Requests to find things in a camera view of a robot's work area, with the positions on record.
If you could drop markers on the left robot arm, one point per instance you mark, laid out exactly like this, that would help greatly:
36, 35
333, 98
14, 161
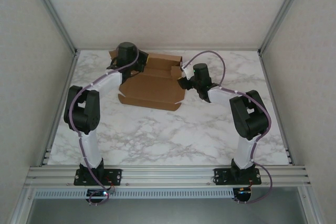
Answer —
86, 119

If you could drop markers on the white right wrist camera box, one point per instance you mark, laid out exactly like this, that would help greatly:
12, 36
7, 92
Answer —
187, 72

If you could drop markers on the wide aluminium mounting rail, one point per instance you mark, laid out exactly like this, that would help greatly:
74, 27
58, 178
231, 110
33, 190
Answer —
168, 175

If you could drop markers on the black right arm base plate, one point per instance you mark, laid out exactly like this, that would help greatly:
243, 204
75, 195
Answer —
221, 176

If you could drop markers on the grey metal panel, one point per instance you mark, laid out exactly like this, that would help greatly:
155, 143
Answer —
168, 213

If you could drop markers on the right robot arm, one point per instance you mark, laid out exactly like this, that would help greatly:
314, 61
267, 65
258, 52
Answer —
249, 119

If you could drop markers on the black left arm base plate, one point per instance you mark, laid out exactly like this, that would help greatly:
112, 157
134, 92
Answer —
115, 176

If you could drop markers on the brown cardboard box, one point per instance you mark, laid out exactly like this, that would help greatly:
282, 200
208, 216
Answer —
152, 90

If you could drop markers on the black controller board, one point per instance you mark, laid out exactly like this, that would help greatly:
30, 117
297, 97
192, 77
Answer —
242, 193
98, 193

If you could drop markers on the aluminium table edge rail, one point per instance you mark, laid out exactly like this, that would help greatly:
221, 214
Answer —
277, 108
58, 108
168, 49

